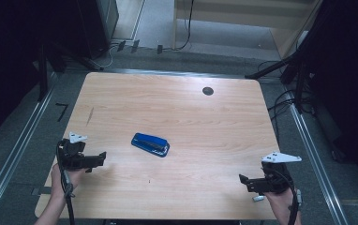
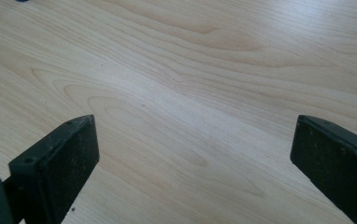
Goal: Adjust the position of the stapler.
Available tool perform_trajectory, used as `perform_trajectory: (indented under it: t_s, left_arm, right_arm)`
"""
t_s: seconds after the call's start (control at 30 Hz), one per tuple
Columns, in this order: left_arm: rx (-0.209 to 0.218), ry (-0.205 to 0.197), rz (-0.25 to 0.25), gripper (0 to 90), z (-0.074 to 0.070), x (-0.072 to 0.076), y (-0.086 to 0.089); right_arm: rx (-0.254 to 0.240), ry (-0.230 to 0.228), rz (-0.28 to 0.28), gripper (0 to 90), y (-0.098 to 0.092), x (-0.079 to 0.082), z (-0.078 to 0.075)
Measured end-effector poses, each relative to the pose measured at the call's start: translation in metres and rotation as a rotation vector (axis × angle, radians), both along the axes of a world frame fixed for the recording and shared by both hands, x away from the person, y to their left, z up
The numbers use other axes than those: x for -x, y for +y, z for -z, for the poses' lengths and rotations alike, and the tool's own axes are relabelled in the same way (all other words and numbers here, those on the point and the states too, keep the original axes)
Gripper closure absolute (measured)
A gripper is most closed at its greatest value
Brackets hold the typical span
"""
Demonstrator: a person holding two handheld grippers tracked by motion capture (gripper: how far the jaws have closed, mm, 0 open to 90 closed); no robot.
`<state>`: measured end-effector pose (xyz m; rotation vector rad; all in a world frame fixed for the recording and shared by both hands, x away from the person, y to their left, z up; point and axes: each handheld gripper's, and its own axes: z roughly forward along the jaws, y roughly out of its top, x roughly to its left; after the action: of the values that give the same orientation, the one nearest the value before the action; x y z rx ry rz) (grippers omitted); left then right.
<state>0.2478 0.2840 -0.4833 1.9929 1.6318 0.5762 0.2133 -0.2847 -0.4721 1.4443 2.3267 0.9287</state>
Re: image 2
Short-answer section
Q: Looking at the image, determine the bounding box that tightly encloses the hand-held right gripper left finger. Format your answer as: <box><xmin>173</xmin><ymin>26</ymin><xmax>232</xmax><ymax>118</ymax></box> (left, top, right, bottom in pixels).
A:
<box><xmin>3</xmin><ymin>114</ymin><xmax>101</xmax><ymax>224</ymax></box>

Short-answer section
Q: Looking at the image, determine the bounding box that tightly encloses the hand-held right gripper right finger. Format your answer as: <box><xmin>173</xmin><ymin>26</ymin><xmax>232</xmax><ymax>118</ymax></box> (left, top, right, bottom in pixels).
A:
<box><xmin>290</xmin><ymin>114</ymin><xmax>357</xmax><ymax>224</ymax></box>

